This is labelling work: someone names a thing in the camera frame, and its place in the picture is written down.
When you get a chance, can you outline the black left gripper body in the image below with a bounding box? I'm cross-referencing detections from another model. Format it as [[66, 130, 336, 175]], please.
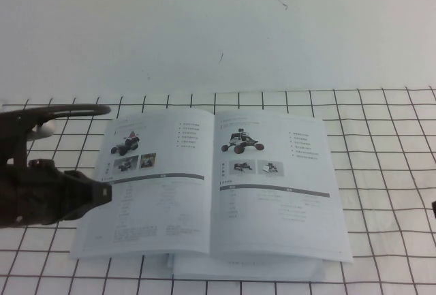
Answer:
[[10, 159, 93, 228]]

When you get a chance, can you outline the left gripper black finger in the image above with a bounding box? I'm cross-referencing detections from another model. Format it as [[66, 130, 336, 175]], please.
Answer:
[[77, 171, 114, 205], [64, 202, 100, 222]]

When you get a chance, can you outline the white product catalogue book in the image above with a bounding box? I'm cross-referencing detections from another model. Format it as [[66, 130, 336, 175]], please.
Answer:
[[67, 106, 354, 264]]

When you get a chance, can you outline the white tablecloth with black grid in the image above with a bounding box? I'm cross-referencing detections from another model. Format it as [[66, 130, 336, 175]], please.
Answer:
[[0, 85, 436, 295]]

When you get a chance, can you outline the closed white booklet with web address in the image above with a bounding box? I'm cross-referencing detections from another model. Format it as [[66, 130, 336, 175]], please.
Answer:
[[165, 252, 324, 281]]

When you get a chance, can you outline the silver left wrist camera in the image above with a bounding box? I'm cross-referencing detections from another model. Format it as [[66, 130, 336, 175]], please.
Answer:
[[29, 120, 56, 141]]

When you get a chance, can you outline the black left wrist camera bracket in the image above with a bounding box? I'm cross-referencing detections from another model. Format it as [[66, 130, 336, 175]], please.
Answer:
[[0, 106, 47, 170]]

